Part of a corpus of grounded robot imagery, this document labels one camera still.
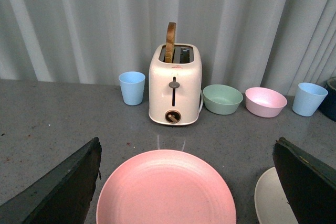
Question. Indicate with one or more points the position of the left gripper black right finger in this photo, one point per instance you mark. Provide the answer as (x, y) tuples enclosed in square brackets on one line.
[(308, 183)]

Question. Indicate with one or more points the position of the cream white toaster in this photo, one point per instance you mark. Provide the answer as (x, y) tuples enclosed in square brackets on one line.
[(175, 96)]

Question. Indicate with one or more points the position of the green bowl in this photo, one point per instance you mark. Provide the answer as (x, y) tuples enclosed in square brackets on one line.
[(221, 99)]

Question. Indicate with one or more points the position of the light blue cup left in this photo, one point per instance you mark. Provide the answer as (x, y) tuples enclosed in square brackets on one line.
[(132, 87)]

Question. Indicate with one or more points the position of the light blue cup right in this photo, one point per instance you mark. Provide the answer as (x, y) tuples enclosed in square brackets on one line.
[(308, 98)]

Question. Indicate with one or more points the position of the toast bread slice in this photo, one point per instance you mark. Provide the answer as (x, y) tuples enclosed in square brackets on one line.
[(170, 42)]

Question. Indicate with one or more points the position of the pink plate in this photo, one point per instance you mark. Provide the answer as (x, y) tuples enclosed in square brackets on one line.
[(165, 186)]

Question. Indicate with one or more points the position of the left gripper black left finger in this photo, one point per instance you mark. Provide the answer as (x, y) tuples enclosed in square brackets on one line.
[(63, 195)]

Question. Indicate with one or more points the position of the dark blue saucepan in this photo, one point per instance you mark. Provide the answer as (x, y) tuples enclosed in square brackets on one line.
[(327, 107)]

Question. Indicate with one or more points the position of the pink bowl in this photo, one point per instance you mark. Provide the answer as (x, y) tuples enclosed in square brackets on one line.
[(263, 102)]

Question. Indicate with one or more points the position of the cream white plate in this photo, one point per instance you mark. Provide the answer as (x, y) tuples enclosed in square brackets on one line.
[(270, 200)]

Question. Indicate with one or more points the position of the light blue cup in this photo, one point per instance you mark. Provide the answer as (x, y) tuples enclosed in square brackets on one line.
[(132, 87), (308, 98)]

